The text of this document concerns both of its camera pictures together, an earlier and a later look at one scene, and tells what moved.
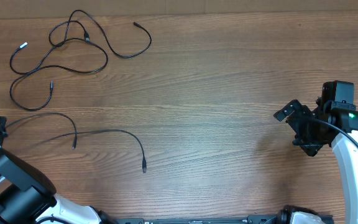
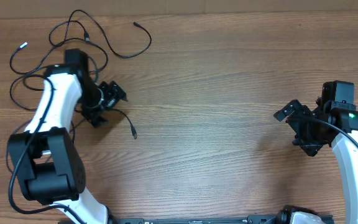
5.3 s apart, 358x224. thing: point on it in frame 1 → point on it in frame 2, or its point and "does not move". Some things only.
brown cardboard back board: x=1 y=9 does not move
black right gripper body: x=307 y=134 does not move
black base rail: x=276 y=219 does not move
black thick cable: x=75 y=133 → x=134 y=134
